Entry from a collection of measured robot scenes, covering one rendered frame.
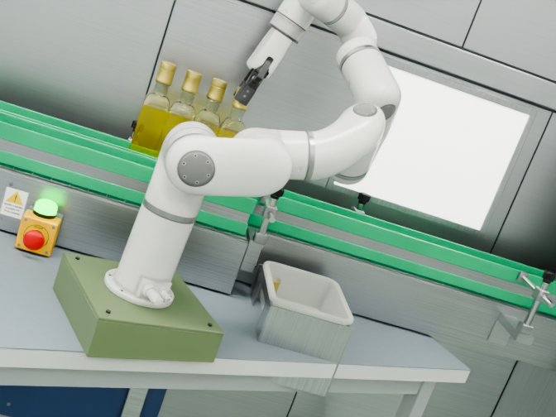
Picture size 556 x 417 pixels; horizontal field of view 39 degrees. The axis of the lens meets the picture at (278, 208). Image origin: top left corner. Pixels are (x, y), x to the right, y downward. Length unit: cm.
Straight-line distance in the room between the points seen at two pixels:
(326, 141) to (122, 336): 46
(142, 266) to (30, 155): 42
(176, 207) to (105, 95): 63
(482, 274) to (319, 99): 56
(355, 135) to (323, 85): 55
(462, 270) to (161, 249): 82
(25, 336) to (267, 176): 46
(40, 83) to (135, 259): 68
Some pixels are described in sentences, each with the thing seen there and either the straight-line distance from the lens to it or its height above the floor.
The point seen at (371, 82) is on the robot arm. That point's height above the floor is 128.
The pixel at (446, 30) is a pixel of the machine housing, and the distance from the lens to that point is 194.
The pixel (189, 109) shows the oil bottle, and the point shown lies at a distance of 170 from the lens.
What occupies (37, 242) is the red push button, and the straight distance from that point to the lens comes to 156.
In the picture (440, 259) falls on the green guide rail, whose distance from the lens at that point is 186.
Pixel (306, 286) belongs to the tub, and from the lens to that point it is 172.
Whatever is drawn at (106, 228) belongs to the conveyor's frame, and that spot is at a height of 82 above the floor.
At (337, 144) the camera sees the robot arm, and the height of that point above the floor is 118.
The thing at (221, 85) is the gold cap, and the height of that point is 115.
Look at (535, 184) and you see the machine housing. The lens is 210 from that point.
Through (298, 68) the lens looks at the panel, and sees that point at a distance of 185.
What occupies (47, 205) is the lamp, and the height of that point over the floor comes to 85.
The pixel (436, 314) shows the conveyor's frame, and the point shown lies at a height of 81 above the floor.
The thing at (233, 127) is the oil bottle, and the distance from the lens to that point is 171.
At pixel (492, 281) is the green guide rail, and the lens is 192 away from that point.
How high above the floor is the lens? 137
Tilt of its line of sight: 14 degrees down
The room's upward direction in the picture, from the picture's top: 20 degrees clockwise
